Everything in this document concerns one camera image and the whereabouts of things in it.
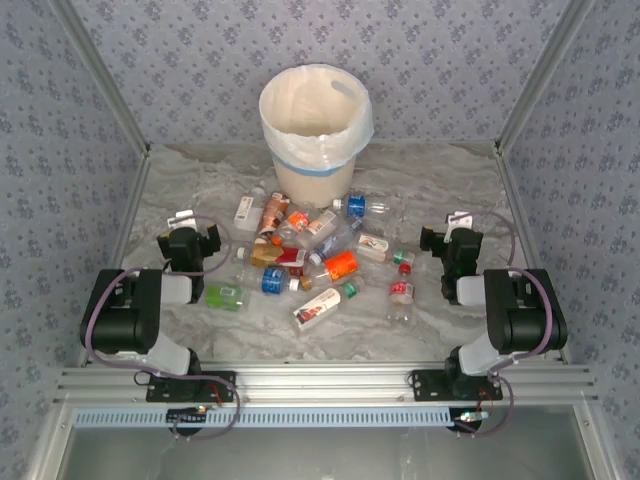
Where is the clear bottle white red-print label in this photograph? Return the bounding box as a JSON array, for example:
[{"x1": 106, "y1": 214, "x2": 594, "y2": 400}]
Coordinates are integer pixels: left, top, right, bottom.
[{"x1": 233, "y1": 184, "x2": 266, "y2": 232}]

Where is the white label green cap bottle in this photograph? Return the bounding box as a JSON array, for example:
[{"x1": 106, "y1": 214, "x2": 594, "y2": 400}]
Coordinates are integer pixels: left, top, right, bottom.
[{"x1": 356, "y1": 233, "x2": 417, "y2": 266}]

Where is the red label red cap bottle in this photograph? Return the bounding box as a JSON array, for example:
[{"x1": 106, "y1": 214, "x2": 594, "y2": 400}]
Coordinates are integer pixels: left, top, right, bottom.
[{"x1": 387, "y1": 263, "x2": 417, "y2": 324}]

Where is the yellow red label bottle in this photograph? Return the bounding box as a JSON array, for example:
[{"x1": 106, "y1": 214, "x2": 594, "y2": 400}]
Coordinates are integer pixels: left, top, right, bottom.
[{"x1": 236, "y1": 244, "x2": 309, "y2": 274}]

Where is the orange label amber cap bottle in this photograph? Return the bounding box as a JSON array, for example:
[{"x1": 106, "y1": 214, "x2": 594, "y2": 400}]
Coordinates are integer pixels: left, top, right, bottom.
[{"x1": 298, "y1": 249, "x2": 362, "y2": 292}]

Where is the cream plastic waste bin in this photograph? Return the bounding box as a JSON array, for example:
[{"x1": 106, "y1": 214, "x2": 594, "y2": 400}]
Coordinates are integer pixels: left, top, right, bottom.
[{"x1": 258, "y1": 63, "x2": 375, "y2": 209}]

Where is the translucent white bin liner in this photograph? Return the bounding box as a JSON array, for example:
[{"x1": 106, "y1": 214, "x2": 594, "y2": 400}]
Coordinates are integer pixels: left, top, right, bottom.
[{"x1": 258, "y1": 63, "x2": 375, "y2": 176}]

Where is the brown orange label bottle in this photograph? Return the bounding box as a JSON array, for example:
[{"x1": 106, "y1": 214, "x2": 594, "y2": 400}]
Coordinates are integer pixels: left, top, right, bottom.
[{"x1": 256, "y1": 192, "x2": 292, "y2": 246}]

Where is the small orange label bottle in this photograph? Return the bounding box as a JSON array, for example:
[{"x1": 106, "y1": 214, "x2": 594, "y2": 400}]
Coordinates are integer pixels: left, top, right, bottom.
[{"x1": 276, "y1": 209, "x2": 311, "y2": 241}]

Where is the clear bottle pale blue label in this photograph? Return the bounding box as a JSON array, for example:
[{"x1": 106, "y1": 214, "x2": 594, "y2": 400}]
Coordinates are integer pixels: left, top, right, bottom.
[{"x1": 308, "y1": 217, "x2": 365, "y2": 266}]

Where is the clear bottle white orange label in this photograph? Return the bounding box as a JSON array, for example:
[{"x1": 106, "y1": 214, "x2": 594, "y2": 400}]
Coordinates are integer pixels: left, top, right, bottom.
[{"x1": 294, "y1": 209, "x2": 341, "y2": 251}]

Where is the white bottle red picture label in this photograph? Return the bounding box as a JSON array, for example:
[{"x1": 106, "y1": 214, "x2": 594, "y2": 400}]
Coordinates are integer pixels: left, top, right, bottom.
[{"x1": 292, "y1": 277, "x2": 366, "y2": 332}]

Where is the small circuit board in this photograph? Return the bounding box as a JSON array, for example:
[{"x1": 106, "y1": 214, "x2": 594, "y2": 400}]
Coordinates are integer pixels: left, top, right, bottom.
[
  {"x1": 166, "y1": 407, "x2": 209, "y2": 426},
  {"x1": 449, "y1": 409, "x2": 489, "y2": 432}
]

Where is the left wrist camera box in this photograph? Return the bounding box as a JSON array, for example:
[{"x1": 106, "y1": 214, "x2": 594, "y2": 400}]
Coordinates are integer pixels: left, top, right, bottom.
[{"x1": 167, "y1": 209, "x2": 196, "y2": 231}]

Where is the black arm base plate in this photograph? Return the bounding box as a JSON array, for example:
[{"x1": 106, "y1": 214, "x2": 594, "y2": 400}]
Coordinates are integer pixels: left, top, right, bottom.
[
  {"x1": 410, "y1": 369, "x2": 504, "y2": 402},
  {"x1": 146, "y1": 370, "x2": 237, "y2": 404}
]

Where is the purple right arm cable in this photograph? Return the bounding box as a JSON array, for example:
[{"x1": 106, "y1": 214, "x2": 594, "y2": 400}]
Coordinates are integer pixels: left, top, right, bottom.
[{"x1": 449, "y1": 209, "x2": 557, "y2": 439}]

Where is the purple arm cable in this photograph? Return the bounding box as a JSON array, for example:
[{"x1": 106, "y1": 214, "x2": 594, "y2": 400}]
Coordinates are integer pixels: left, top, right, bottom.
[
  {"x1": 449, "y1": 209, "x2": 557, "y2": 439},
  {"x1": 79, "y1": 213, "x2": 243, "y2": 443}
]

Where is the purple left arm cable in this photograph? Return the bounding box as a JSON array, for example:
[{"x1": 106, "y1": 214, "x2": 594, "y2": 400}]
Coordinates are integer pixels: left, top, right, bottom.
[{"x1": 79, "y1": 213, "x2": 243, "y2": 443}]

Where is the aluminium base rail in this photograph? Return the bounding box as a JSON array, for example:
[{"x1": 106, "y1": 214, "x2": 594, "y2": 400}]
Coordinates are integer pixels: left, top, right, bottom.
[{"x1": 54, "y1": 362, "x2": 599, "y2": 406}]

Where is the aluminium frame post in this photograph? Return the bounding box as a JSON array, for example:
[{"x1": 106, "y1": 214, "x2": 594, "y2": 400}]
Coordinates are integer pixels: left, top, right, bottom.
[
  {"x1": 493, "y1": 0, "x2": 597, "y2": 154},
  {"x1": 49, "y1": 0, "x2": 152, "y2": 156}
]

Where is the slotted grey cable duct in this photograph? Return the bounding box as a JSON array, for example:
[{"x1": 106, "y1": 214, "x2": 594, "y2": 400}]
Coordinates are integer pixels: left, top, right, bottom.
[{"x1": 74, "y1": 407, "x2": 449, "y2": 430}]

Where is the aluminium frame leg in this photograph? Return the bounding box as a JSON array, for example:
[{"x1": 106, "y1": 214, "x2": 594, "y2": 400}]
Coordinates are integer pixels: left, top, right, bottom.
[
  {"x1": 573, "y1": 404, "x2": 620, "y2": 480},
  {"x1": 22, "y1": 404, "x2": 76, "y2": 480}
]

